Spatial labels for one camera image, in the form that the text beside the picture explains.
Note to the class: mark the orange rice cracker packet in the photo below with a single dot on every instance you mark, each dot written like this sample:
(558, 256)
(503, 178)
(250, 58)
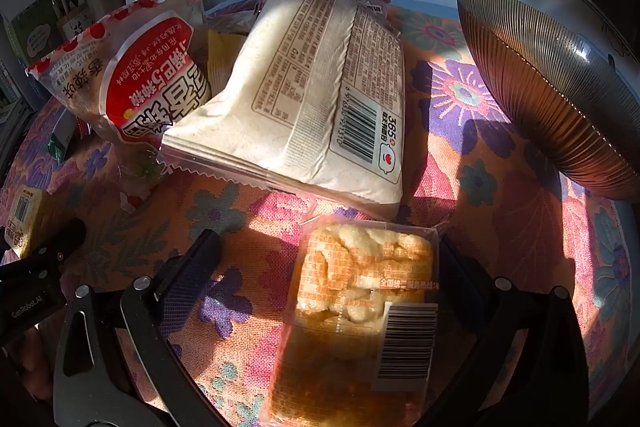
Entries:
(350, 307)

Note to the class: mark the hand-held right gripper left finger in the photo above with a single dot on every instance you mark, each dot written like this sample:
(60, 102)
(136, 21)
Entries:
(200, 267)

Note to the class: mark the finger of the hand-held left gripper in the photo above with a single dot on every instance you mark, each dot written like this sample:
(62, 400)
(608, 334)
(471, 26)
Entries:
(55, 247)

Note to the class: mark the brown pen holder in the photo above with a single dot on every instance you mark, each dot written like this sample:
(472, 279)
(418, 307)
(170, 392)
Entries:
(75, 24)

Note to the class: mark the small green packet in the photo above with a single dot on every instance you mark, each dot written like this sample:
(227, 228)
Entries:
(61, 139)

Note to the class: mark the small yellow barcode packet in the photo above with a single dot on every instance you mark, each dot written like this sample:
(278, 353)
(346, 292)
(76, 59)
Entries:
(30, 222)

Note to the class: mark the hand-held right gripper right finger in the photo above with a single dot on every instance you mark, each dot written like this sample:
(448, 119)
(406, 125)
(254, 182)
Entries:
(457, 268)

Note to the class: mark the beige paper snack packet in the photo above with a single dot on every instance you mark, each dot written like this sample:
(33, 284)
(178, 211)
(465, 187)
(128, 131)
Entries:
(300, 97)

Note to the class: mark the floral table cloth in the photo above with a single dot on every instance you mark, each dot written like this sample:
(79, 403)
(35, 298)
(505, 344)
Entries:
(480, 232)

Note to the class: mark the red white snack bag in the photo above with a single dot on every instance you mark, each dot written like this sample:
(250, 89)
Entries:
(130, 72)

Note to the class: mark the amber ribbed glass bowl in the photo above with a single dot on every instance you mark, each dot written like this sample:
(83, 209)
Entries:
(550, 97)

